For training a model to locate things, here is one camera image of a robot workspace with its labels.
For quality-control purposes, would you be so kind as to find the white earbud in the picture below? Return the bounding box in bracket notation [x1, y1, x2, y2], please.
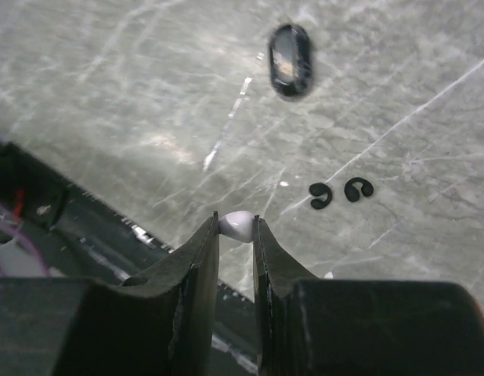
[219, 211, 255, 243]

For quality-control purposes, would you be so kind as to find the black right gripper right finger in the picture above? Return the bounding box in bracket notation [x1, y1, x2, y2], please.
[253, 218, 484, 375]

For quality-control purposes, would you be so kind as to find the black earbud charging case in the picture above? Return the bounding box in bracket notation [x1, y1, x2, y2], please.
[268, 23, 313, 99]

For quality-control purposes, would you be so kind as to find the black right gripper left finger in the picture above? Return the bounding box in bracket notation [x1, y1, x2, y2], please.
[0, 215, 219, 375]

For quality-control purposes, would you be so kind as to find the black clip earbud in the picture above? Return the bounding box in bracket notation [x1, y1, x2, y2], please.
[309, 183, 333, 210]
[344, 177, 374, 203]

